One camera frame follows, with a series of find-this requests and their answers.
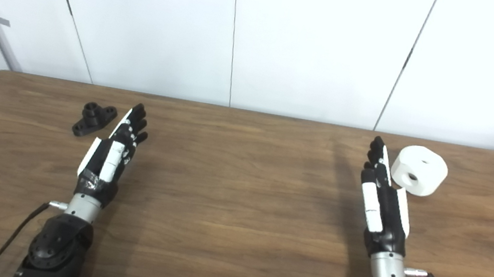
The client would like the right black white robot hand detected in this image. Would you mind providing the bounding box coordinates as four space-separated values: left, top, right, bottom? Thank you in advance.
350 134 422 262

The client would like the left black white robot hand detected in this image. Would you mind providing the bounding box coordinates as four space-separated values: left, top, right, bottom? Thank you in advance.
73 96 153 213

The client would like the black flanged holder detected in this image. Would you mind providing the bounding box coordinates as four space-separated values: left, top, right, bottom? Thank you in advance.
71 100 119 142

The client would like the round white plastic piece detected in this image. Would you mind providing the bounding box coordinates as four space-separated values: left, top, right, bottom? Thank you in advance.
388 143 451 200

